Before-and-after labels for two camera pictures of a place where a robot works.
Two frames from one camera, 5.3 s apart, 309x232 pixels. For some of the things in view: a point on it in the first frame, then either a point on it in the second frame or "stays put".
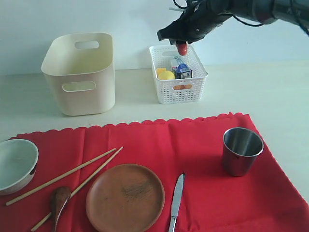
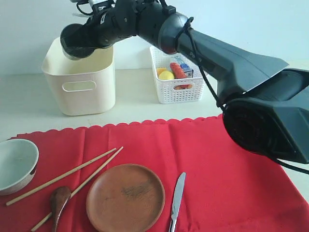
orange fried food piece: [182, 86] stays put
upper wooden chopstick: [60, 177] stays put
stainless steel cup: [241, 147] -> [77, 52]
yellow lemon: [168, 75] stays put
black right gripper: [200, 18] -> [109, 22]
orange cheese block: [159, 70] stays put
